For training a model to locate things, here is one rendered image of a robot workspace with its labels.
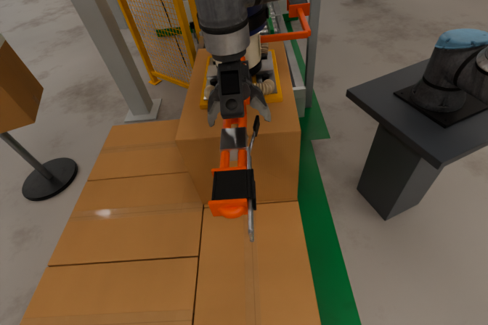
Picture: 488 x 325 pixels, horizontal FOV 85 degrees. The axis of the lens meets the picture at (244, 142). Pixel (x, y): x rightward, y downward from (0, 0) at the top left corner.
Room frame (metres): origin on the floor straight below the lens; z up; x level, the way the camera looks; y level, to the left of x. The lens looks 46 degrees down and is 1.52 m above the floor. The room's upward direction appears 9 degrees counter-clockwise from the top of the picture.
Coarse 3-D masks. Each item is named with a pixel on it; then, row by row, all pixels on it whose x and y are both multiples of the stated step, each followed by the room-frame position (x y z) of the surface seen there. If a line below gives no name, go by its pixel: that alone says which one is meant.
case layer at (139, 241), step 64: (128, 128) 1.20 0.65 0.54; (128, 192) 0.75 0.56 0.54; (192, 192) 0.69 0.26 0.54; (64, 256) 0.49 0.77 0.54; (128, 256) 0.45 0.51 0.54; (192, 256) 0.41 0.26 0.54; (256, 256) 0.37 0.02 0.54; (64, 320) 0.26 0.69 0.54; (128, 320) 0.23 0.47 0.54; (192, 320) 0.21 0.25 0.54; (256, 320) 0.18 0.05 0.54
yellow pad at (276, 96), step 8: (264, 56) 0.96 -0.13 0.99; (272, 56) 1.00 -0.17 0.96; (272, 64) 0.93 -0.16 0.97; (256, 80) 0.84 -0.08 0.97; (264, 80) 0.81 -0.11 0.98; (272, 80) 0.82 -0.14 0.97; (280, 88) 0.78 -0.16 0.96; (264, 96) 0.74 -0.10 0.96; (272, 96) 0.73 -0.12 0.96; (280, 96) 0.73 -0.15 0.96
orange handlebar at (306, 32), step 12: (300, 12) 1.08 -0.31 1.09; (264, 36) 0.93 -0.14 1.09; (276, 36) 0.92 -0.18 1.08; (288, 36) 0.91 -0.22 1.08; (300, 36) 0.91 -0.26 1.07; (228, 120) 0.51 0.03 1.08; (240, 120) 0.50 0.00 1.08; (228, 156) 0.40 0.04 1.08; (240, 156) 0.39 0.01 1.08; (228, 216) 0.25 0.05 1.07
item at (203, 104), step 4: (208, 60) 1.05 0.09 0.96; (212, 60) 1.04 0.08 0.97; (208, 64) 1.02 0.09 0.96; (212, 64) 1.01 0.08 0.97; (204, 80) 0.91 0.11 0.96; (208, 80) 0.89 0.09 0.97; (212, 80) 0.85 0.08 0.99; (216, 80) 0.85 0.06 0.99; (204, 84) 0.88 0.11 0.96; (208, 84) 0.86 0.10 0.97; (212, 84) 0.83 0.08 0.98; (204, 88) 0.85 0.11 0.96; (204, 96) 0.79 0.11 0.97; (200, 100) 0.78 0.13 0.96; (204, 100) 0.78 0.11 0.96; (200, 104) 0.76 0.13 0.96; (204, 104) 0.75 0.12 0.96; (200, 108) 0.75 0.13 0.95; (204, 108) 0.75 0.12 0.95
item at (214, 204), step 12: (216, 168) 0.35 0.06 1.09; (228, 168) 0.35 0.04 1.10; (240, 168) 0.34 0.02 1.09; (216, 180) 0.32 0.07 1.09; (228, 180) 0.32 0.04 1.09; (240, 180) 0.31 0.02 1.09; (216, 192) 0.29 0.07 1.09; (228, 192) 0.29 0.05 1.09; (240, 192) 0.28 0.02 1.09; (216, 204) 0.27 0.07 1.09; (228, 204) 0.27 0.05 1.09; (240, 204) 0.26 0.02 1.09
